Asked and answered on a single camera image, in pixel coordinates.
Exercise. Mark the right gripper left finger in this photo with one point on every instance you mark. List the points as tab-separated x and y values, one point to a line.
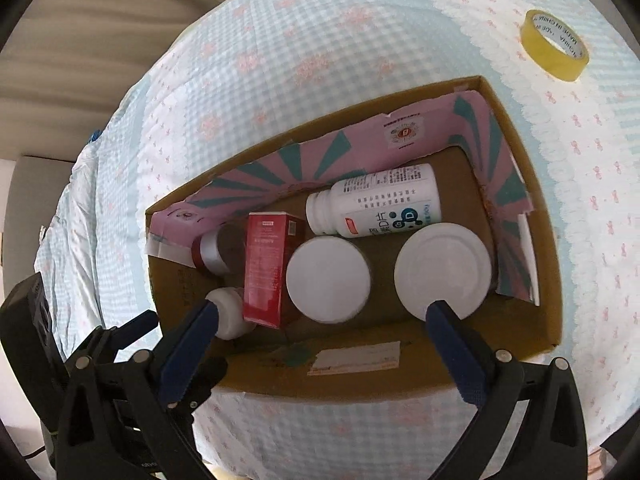
134	419

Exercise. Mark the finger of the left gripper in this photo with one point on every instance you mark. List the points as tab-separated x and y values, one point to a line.
102	344

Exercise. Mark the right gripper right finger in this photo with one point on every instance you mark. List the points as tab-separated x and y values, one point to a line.
551	440

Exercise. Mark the small dark bottle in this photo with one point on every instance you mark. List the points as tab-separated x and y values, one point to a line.
229	302

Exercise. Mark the red cap jar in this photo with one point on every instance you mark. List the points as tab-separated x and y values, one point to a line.
220	251

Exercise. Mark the red carton box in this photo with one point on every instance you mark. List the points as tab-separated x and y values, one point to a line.
271	239

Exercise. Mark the white pill bottle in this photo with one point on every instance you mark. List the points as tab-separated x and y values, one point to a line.
393	201

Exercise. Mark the yellow tape roll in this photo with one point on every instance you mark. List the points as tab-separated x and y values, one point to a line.
553	45

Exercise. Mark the grey headboard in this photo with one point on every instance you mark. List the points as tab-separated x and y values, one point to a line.
35	189

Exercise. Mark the beige curtain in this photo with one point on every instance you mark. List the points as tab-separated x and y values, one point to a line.
66	64

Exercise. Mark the checkered floral bed sheet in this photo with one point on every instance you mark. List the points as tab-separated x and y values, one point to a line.
252	69

